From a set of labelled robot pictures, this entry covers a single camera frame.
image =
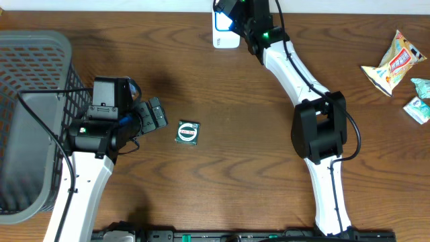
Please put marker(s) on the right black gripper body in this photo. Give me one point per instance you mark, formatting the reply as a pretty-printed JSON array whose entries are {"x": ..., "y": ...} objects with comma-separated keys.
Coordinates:
[{"x": 240, "y": 25}]

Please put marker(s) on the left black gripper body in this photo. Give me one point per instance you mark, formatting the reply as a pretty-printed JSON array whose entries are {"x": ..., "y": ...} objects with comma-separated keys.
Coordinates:
[{"x": 150, "y": 122}]

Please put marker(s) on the round tape roll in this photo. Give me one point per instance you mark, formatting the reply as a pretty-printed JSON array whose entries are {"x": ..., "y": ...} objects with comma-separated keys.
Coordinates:
[{"x": 187, "y": 132}]

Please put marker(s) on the yellow snack bag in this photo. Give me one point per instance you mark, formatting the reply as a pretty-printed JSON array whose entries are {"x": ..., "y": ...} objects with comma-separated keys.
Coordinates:
[{"x": 397, "y": 61}]

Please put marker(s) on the mint green pack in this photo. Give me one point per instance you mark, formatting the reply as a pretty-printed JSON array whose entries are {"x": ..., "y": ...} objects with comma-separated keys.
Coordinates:
[{"x": 422, "y": 87}]

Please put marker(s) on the teal small carton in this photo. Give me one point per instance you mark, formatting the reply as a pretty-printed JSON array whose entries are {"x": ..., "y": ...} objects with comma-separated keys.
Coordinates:
[{"x": 418, "y": 110}]

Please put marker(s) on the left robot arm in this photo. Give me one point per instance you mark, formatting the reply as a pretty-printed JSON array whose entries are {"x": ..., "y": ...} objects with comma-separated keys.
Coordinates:
[{"x": 93, "y": 142}]

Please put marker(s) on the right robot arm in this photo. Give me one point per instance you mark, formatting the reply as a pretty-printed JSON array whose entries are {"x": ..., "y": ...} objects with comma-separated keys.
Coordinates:
[{"x": 319, "y": 126}]

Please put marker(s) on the white barcode scanner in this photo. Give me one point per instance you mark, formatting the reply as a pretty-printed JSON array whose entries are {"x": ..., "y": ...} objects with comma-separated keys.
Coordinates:
[{"x": 222, "y": 37}]

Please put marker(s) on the grey plastic shopping basket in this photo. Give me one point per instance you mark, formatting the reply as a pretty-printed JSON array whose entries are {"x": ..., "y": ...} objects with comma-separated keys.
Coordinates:
[{"x": 39, "y": 63}]

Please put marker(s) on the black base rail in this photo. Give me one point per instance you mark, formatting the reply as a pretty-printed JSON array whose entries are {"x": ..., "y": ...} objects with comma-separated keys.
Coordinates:
[{"x": 292, "y": 235}]

